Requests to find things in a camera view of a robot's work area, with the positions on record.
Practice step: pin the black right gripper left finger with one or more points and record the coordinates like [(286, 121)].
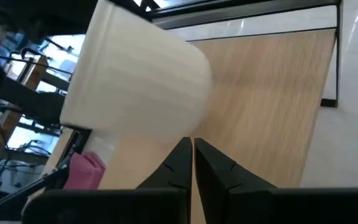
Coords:
[(166, 202)]

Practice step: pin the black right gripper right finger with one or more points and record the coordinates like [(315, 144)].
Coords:
[(228, 199)]

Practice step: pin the pink cloth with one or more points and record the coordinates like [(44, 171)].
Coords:
[(84, 172)]

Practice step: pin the large white cup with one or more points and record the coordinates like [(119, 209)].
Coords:
[(135, 77)]

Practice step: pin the thin black rod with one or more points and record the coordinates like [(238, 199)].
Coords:
[(26, 189)]

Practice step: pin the black frame beam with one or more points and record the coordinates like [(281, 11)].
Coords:
[(20, 96)]

